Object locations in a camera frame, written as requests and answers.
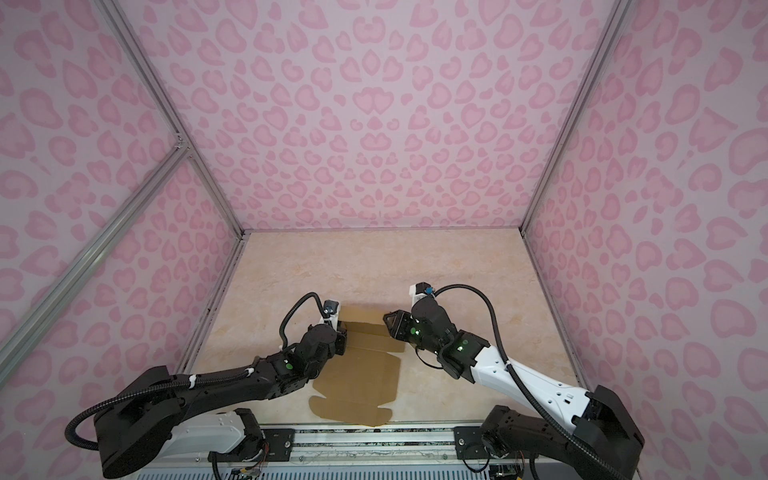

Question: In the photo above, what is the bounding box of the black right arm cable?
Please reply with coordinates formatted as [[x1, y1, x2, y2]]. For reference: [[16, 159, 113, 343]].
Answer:
[[431, 283, 631, 480]]

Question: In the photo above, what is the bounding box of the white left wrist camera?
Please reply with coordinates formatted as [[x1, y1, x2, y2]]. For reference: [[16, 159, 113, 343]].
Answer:
[[322, 300, 341, 331]]

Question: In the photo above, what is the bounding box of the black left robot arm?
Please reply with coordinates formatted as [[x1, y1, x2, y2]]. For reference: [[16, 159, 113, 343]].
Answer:
[[94, 323, 347, 479]]

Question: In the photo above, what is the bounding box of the back right aluminium post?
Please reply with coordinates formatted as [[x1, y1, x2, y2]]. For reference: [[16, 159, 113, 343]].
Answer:
[[519, 0, 635, 238]]

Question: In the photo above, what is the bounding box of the left aluminium frame strut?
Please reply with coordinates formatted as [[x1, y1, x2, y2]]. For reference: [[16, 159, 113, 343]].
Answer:
[[1, 141, 189, 385]]

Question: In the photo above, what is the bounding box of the back left aluminium post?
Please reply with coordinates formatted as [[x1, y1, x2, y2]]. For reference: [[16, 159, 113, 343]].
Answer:
[[94, 0, 245, 239]]

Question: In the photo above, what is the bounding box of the black mounting plate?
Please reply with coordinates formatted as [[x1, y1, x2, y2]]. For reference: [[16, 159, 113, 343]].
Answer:
[[452, 425, 490, 461], [207, 428, 295, 463]]

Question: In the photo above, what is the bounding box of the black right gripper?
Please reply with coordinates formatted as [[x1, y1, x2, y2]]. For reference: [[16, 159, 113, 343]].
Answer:
[[379, 309, 443, 356]]

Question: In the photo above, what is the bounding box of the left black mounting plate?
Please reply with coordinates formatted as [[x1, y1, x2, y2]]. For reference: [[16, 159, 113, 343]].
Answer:
[[207, 428, 295, 463]]

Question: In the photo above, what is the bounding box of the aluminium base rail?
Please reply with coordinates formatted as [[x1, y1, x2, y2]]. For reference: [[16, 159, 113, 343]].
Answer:
[[135, 422, 577, 479]]

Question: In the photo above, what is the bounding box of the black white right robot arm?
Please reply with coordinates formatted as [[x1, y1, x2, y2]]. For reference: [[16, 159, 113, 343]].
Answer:
[[383, 295, 645, 479]]

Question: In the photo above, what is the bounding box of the brown cardboard box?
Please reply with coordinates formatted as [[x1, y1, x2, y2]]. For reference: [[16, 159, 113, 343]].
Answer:
[[309, 304, 406, 427]]

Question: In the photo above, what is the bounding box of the aluminium post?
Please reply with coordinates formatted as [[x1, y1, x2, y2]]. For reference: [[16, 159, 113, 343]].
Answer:
[[519, 0, 635, 238], [94, 0, 245, 239]]

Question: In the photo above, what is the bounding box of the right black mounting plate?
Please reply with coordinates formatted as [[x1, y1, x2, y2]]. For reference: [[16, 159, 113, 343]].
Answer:
[[452, 425, 490, 461]]

